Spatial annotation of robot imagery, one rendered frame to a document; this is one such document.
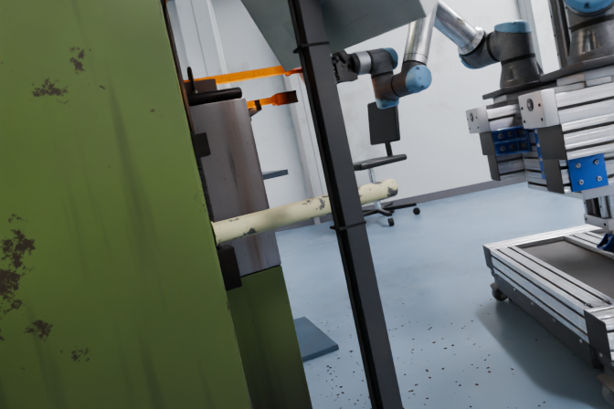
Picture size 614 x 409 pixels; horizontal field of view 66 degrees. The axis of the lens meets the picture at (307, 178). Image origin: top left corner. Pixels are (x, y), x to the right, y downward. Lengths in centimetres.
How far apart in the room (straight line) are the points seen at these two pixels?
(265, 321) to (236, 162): 42
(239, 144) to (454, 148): 387
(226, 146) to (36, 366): 62
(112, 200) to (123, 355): 27
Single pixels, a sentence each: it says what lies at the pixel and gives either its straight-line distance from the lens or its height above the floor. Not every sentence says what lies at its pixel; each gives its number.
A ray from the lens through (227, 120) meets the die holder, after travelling 121.
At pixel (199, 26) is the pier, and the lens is 482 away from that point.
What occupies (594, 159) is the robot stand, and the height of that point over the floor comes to 58.
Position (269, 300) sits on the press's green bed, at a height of 39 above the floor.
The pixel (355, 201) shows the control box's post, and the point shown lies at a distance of 83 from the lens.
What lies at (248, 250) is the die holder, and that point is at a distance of 122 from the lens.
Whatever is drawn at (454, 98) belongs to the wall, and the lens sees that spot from 495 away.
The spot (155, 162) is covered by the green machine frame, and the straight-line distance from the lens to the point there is 89.
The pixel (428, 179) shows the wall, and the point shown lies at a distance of 489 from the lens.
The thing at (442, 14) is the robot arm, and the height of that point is 112.
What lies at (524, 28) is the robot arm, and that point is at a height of 100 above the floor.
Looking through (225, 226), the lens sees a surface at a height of 63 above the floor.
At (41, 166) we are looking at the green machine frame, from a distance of 90.
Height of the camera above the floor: 75
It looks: 3 degrees down
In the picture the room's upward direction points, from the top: 12 degrees counter-clockwise
